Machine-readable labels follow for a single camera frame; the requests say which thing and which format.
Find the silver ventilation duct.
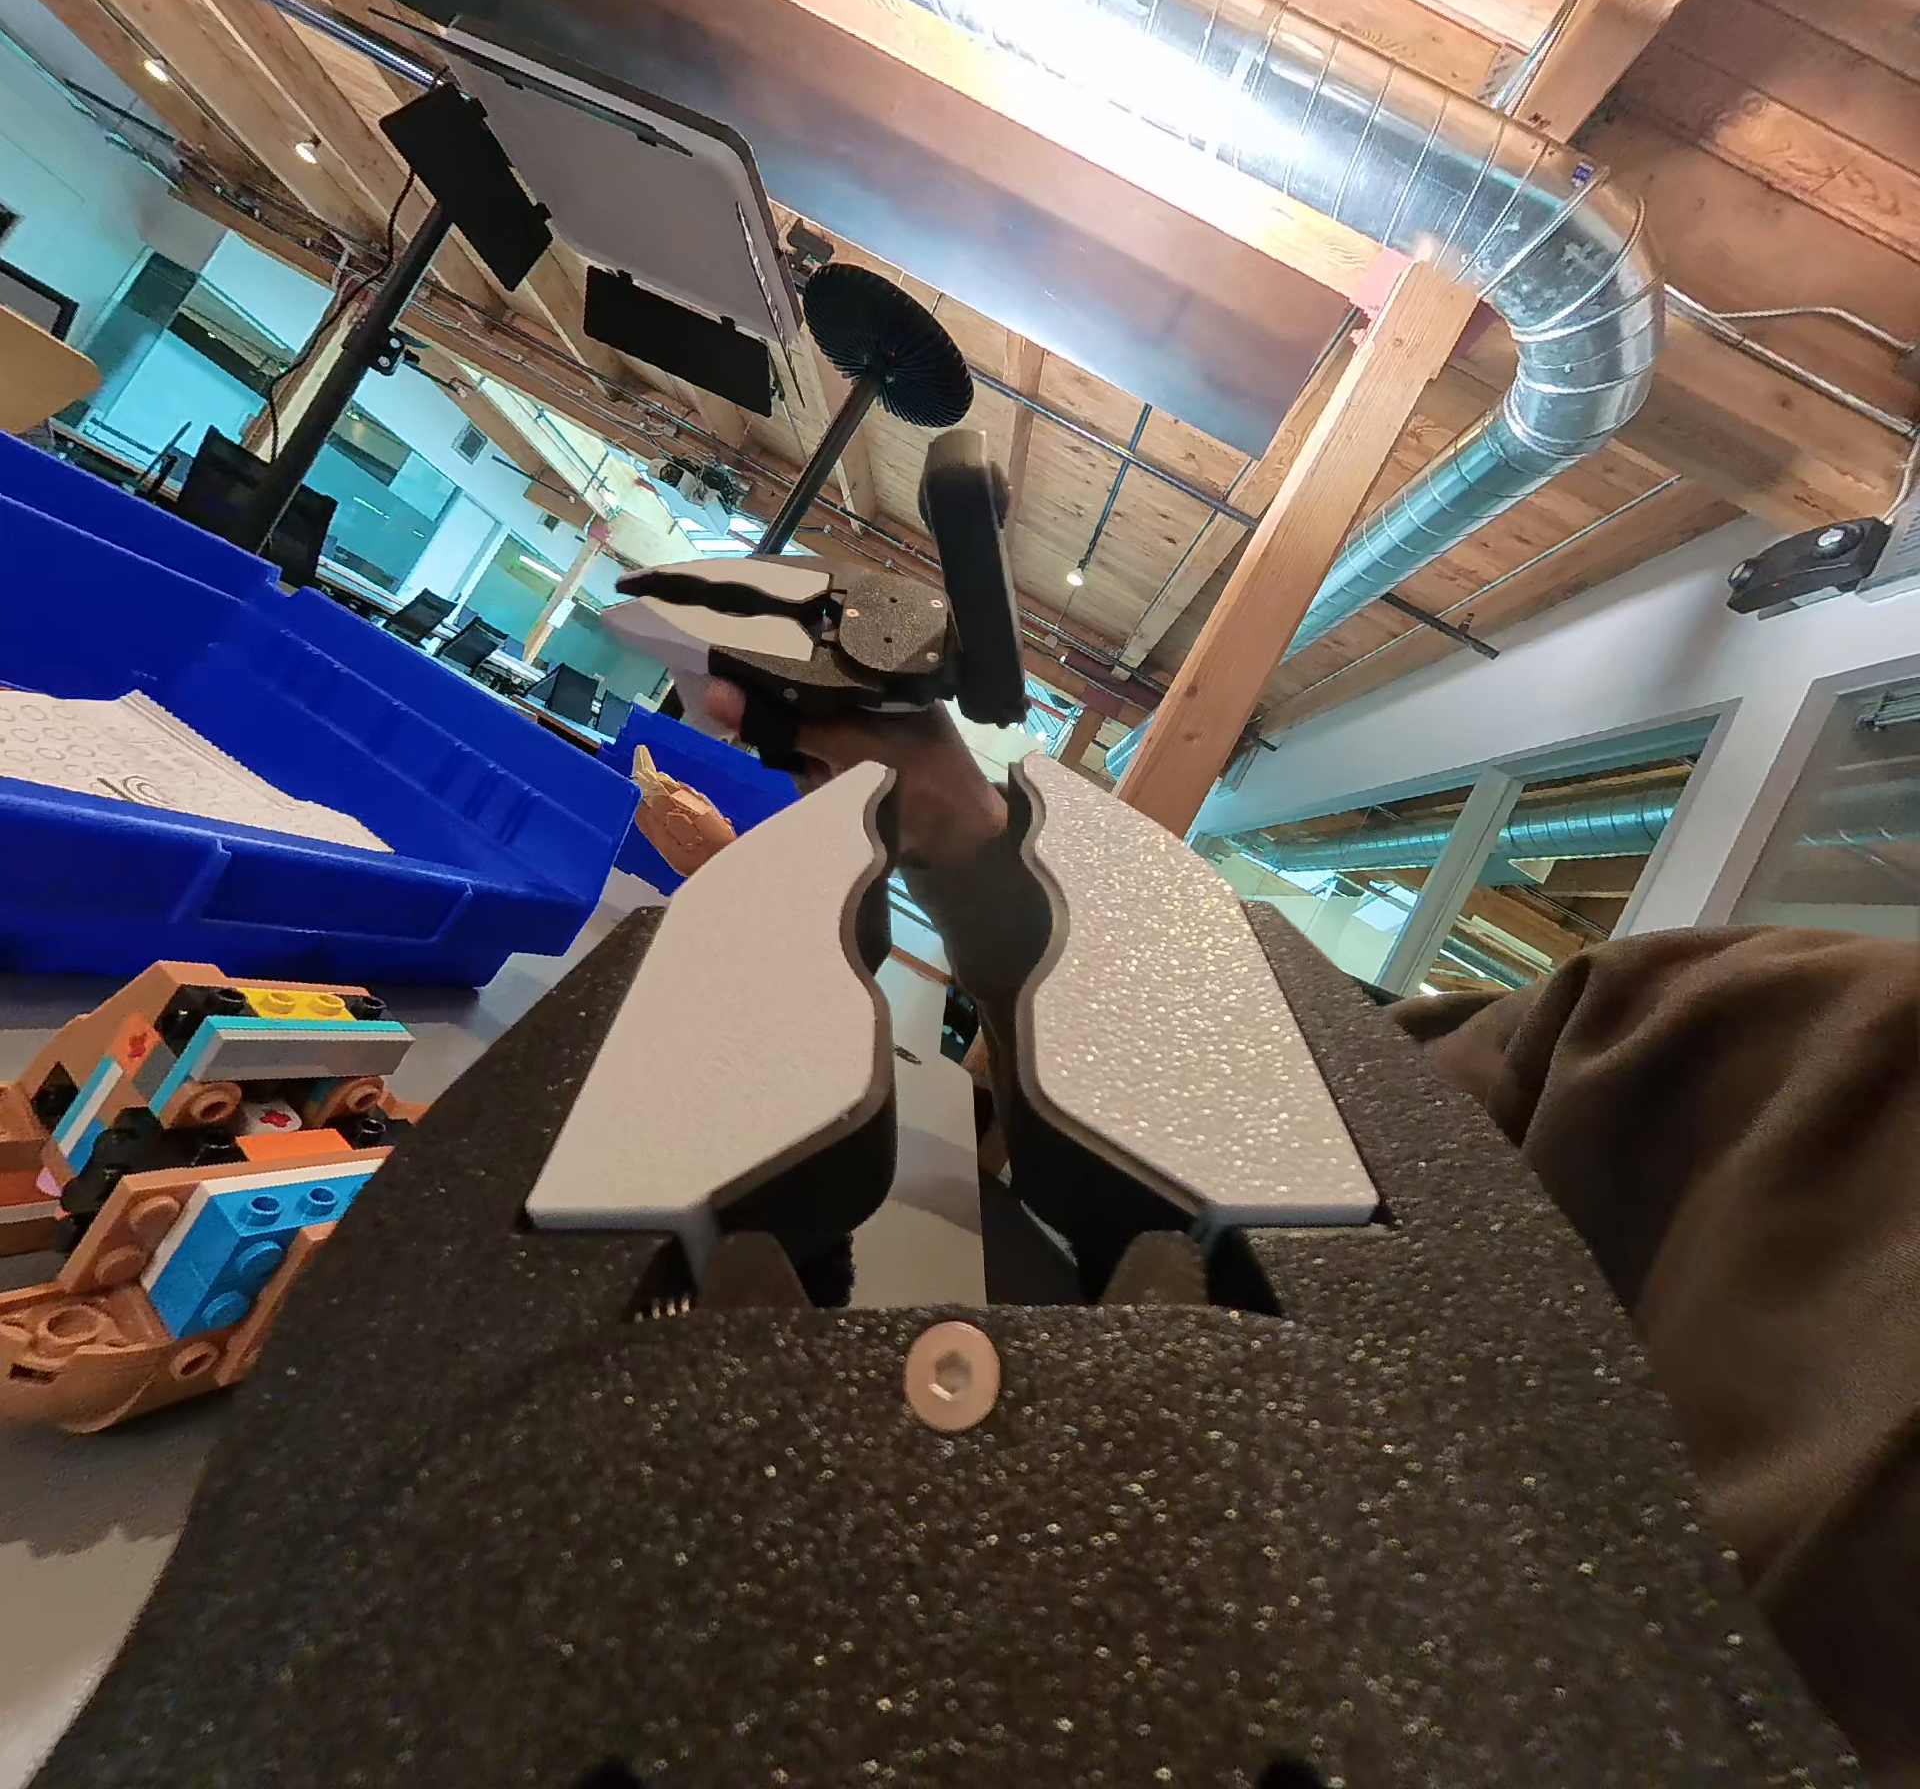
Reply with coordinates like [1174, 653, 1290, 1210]
[658, 0, 1667, 772]

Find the colourful toy brick model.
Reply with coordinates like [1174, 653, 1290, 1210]
[0, 961, 436, 1434]

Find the black computer monitor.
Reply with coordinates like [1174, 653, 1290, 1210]
[176, 427, 340, 591]

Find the person's right hand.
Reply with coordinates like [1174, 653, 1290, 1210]
[703, 678, 1010, 868]

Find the wooden post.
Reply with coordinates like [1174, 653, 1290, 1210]
[1117, 262, 1479, 831]

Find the studio light panel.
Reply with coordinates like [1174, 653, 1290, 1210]
[375, 16, 803, 418]

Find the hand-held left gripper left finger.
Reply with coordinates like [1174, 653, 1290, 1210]
[526, 759, 896, 1238]

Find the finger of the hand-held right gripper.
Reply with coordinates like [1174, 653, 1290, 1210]
[600, 609, 824, 690]
[616, 558, 837, 619]

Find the black slanted pole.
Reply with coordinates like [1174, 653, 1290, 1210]
[753, 380, 883, 564]

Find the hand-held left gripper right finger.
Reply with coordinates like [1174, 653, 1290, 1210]
[1008, 755, 1382, 1238]

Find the blue plastic bin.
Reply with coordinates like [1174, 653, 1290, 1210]
[0, 431, 642, 987]

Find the black wall device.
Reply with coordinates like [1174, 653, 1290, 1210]
[1725, 518, 1894, 619]

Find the black light stand pole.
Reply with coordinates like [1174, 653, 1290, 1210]
[224, 192, 460, 553]

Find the person's brown hooded top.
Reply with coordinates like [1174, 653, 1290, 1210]
[1386, 925, 1920, 1783]

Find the grey wall vent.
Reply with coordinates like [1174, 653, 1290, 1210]
[1856, 439, 1920, 607]

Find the stack of blue bins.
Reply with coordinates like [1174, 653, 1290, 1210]
[597, 700, 803, 891]

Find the black round ribbed disc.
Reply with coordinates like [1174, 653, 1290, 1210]
[801, 262, 975, 428]

